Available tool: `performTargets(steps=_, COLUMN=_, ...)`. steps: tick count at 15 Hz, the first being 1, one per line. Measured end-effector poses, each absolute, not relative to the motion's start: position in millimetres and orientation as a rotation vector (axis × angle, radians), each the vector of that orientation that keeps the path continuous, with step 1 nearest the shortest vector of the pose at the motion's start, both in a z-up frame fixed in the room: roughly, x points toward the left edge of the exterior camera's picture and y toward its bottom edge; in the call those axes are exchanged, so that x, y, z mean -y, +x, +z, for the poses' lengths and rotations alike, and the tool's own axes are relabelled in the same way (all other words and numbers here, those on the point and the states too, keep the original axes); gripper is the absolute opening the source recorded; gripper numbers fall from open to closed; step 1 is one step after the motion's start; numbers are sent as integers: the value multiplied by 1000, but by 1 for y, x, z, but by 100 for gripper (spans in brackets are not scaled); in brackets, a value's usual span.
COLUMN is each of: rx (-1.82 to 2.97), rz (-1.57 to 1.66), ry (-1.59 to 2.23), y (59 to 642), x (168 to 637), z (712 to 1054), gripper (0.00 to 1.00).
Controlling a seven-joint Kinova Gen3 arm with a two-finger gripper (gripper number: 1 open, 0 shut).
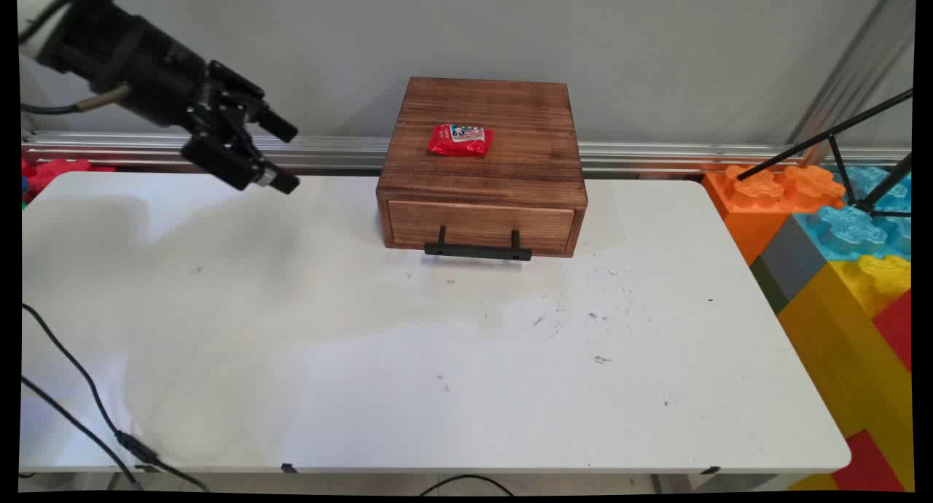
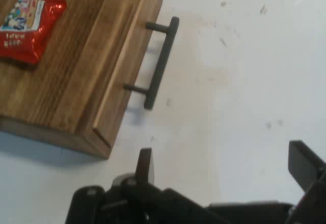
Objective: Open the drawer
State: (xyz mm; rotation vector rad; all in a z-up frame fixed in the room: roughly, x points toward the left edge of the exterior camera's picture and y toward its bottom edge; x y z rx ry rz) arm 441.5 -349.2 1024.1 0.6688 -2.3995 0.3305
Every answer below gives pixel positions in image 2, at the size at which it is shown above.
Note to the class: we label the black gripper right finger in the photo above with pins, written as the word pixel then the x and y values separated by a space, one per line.
pixel 304 165

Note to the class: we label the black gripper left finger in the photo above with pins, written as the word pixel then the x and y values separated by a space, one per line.
pixel 144 165

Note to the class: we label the brown wooden drawer cabinet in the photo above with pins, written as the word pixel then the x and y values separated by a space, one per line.
pixel 76 56

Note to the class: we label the red snack packet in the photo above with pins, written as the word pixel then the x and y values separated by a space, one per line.
pixel 25 28

